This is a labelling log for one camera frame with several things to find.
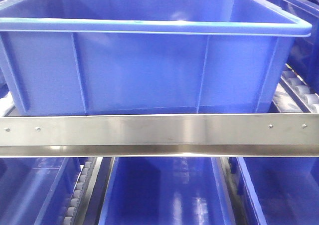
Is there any lower middle blue bin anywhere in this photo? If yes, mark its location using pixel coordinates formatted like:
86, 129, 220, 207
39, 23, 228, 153
99, 157, 235, 225

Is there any blue bin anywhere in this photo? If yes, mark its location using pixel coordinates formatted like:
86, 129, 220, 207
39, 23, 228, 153
99, 157, 235, 225
229, 157, 319, 225
0, 158, 80, 225

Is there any blue crate on shelf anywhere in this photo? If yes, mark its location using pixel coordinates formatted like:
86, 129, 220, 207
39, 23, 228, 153
0, 0, 312, 116

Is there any steel shelf crossbar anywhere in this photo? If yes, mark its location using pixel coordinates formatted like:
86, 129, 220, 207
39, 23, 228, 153
0, 113, 319, 157

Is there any right shelf roller track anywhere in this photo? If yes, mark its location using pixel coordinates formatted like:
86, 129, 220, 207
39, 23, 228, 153
270, 64, 319, 114

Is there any lower roller track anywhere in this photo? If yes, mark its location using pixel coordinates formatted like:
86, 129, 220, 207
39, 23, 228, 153
62, 157, 102, 225

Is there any lower right blue bin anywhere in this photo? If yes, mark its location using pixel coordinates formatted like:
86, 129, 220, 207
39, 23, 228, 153
229, 157, 319, 225

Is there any lower left blue bin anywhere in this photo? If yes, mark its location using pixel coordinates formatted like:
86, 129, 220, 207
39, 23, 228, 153
0, 158, 80, 225

